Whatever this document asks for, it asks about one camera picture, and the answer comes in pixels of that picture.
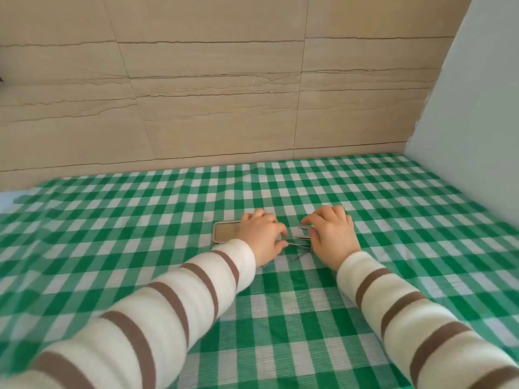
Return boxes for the person's left hand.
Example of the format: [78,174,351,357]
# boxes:
[237,209,290,268]

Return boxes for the person's right hand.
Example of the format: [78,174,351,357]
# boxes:
[300,205,362,272]

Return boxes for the person's left forearm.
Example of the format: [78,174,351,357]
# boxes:
[0,238,257,389]

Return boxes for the person's right forearm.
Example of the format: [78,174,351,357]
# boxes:
[335,250,519,389]

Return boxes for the thin silver scissors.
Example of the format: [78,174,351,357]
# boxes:
[283,240,314,262]

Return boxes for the silver metal tin case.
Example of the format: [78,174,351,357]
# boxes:
[212,221,269,269]

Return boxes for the green white checked tablecloth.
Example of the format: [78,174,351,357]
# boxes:
[0,153,519,389]

